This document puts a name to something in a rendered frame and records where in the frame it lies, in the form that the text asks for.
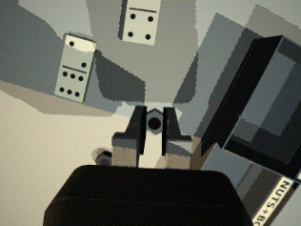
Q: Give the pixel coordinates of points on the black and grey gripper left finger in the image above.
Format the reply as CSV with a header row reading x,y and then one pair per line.
x,y
127,147

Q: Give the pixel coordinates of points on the black hex nut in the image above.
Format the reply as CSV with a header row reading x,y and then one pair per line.
x,y
103,159

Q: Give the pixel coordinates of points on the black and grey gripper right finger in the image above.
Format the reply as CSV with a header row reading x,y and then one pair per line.
x,y
176,148

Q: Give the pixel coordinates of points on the white hex nut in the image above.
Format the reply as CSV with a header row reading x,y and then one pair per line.
x,y
154,122

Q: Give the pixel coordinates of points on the black rack of three bins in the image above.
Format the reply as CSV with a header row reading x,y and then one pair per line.
x,y
268,134

